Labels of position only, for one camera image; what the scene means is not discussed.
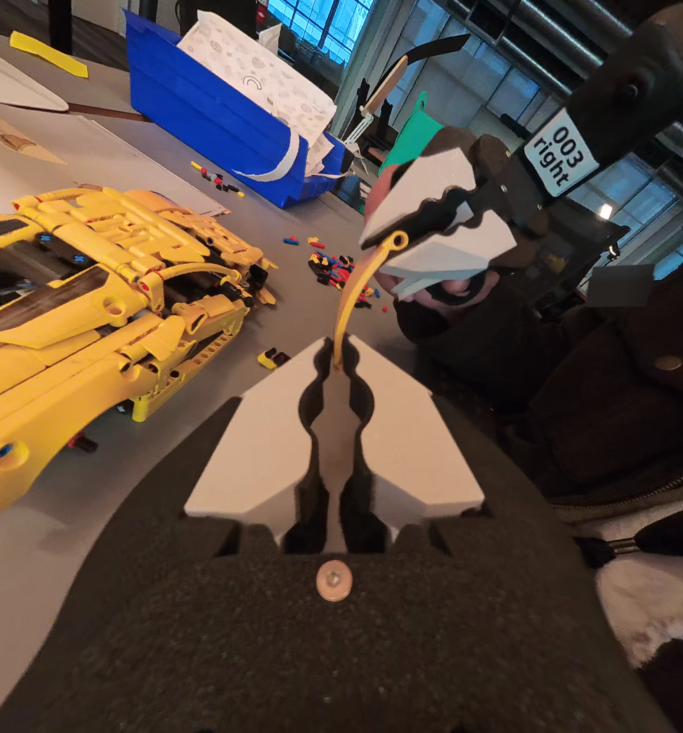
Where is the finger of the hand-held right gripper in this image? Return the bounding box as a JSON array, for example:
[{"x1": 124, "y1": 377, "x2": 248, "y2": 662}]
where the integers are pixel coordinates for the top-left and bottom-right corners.
[
  {"x1": 359, "y1": 148, "x2": 478, "y2": 251},
  {"x1": 383, "y1": 209, "x2": 519, "y2": 301}
]

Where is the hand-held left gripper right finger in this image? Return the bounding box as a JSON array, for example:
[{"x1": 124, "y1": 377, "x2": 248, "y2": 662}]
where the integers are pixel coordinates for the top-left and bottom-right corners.
[{"x1": 344, "y1": 333, "x2": 487, "y2": 547}]

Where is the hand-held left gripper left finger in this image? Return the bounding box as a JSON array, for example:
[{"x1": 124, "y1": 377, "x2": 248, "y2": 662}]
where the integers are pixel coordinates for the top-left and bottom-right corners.
[{"x1": 182, "y1": 336, "x2": 331, "y2": 547}]

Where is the yellow curved flexible rod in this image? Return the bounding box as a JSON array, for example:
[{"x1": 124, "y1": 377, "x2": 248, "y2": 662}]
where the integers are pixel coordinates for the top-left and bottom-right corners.
[{"x1": 333, "y1": 230, "x2": 410, "y2": 373}]

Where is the pile of coloured brick pins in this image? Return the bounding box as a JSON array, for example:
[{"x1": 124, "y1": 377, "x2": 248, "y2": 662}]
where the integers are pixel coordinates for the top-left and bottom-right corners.
[{"x1": 283, "y1": 234, "x2": 389, "y2": 315}]

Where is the person's right forearm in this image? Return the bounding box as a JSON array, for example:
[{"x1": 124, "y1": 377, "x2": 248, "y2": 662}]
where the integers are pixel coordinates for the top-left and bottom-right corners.
[{"x1": 393, "y1": 281, "x2": 554, "y2": 419}]

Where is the grey desk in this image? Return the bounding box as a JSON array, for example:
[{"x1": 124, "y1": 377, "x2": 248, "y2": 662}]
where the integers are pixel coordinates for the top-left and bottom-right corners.
[{"x1": 0, "y1": 29, "x2": 411, "y2": 688}]

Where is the person's right hand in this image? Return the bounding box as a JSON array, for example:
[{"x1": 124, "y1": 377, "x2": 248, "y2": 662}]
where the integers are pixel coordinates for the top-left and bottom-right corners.
[{"x1": 360, "y1": 163, "x2": 499, "y2": 310}]

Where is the gridded window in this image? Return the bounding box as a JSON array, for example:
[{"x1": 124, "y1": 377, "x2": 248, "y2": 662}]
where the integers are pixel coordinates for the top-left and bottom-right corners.
[{"x1": 267, "y1": 0, "x2": 374, "y2": 52}]

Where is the dark fleece-lined jacket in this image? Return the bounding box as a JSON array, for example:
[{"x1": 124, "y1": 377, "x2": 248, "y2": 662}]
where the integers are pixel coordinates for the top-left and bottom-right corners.
[{"x1": 490, "y1": 269, "x2": 683, "y2": 733}]

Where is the small cluster of brick pins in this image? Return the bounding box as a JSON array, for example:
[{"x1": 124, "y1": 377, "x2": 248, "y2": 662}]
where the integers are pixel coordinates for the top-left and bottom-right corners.
[{"x1": 190, "y1": 160, "x2": 246, "y2": 199}]

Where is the white patterned paper bag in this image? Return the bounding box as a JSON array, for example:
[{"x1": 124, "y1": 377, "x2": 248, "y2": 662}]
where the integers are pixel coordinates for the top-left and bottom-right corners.
[{"x1": 177, "y1": 10, "x2": 342, "y2": 184}]

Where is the blue plastic bin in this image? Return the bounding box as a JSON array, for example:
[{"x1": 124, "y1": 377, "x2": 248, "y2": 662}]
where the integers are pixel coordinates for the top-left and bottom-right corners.
[{"x1": 123, "y1": 8, "x2": 347, "y2": 210}]

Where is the yellow toy brick car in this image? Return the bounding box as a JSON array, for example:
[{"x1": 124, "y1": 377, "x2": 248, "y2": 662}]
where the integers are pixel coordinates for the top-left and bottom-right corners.
[{"x1": 0, "y1": 186, "x2": 278, "y2": 519}]

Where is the open instruction booklet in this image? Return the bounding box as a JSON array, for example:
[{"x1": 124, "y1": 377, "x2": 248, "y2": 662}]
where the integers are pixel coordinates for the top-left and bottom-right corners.
[{"x1": 0, "y1": 97, "x2": 230, "y2": 218}]

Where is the yellow tape strip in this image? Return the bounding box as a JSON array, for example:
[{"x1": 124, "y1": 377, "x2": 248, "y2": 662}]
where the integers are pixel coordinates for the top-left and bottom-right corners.
[{"x1": 10, "y1": 30, "x2": 90, "y2": 79}]

